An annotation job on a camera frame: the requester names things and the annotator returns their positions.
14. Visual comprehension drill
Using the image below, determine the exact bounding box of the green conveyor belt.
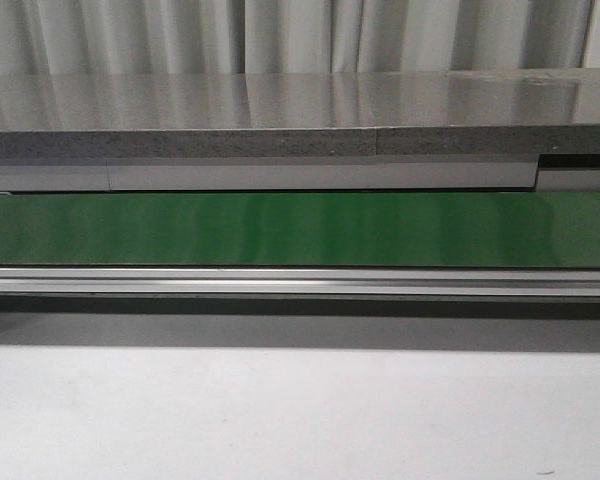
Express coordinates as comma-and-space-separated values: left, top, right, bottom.
0, 192, 600, 269

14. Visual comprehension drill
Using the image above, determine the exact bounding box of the white pleated curtain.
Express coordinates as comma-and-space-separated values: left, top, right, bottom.
0, 0, 593, 75

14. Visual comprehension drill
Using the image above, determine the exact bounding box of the grey conveyor rear rail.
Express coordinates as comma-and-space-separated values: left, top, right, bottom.
0, 154, 600, 192

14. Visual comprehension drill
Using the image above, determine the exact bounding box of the aluminium conveyor front rail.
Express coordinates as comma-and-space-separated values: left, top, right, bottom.
0, 267, 600, 300

